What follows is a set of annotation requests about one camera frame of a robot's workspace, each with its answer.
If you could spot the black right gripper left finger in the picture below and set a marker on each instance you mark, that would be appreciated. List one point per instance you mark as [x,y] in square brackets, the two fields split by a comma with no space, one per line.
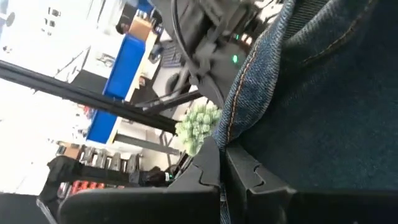
[208,168]

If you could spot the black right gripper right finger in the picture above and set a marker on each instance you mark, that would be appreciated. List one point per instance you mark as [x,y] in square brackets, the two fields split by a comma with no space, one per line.
[242,174]

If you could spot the black garment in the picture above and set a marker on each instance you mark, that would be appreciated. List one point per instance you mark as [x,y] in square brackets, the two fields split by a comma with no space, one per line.
[326,109]

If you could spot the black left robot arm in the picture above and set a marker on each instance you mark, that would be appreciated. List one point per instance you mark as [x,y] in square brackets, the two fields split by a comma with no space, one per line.
[205,46]

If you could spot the green artificial plant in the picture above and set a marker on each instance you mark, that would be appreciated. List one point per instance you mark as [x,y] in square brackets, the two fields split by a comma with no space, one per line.
[199,127]

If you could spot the blue partition panel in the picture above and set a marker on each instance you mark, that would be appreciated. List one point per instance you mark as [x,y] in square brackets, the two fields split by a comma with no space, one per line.
[124,71]

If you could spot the black aluminium table frame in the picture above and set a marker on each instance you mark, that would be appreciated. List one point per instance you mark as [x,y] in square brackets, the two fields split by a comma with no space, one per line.
[77,93]

